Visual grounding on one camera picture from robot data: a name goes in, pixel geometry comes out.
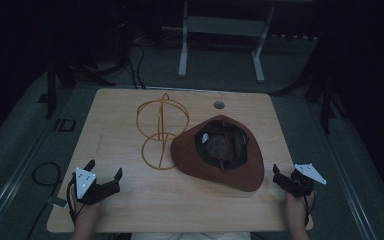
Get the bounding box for gold wire hat stand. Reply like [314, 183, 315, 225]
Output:
[136, 92, 191, 171]

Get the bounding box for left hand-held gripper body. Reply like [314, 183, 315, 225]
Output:
[74, 167, 121, 205]

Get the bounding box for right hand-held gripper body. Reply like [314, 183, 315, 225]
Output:
[279, 162, 328, 199]

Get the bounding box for black background cables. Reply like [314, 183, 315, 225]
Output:
[126, 41, 147, 90]

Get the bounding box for white metal desk frame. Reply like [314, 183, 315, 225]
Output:
[177, 0, 277, 84]

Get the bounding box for brown felt hat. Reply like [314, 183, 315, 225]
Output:
[170, 114, 266, 193]

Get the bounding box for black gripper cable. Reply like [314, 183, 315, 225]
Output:
[66, 178, 78, 225]
[303, 189, 317, 228]

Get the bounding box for black rectangular floor bracket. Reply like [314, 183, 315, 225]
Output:
[53, 117, 77, 133]

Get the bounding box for black looped floor cable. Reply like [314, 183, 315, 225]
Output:
[31, 161, 62, 187]

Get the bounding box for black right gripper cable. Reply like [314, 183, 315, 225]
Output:
[303, 189, 317, 228]

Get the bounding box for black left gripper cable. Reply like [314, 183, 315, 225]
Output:
[66, 178, 78, 225]

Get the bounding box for person's left hand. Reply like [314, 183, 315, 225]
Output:
[71, 194, 103, 228]

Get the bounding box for person's right hand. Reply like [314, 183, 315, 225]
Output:
[284, 190, 315, 231]

